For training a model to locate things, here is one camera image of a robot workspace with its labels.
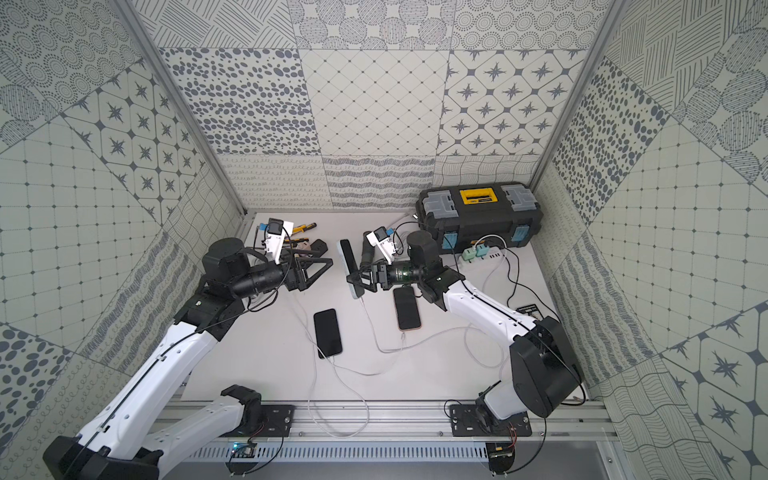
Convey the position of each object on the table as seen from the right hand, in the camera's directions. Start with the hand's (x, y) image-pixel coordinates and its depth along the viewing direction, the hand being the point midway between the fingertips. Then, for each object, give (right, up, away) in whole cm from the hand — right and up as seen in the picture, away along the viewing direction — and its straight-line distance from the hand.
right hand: (355, 278), depth 73 cm
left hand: (-8, +8, -6) cm, 12 cm away
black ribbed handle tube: (0, +5, +33) cm, 33 cm away
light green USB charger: (+35, +5, +26) cm, 43 cm away
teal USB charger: (+40, +6, +28) cm, 49 cm away
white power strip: (+46, +2, +31) cm, 55 cm away
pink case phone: (+14, -13, +20) cm, 27 cm away
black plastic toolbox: (+47, +18, +25) cm, 56 cm away
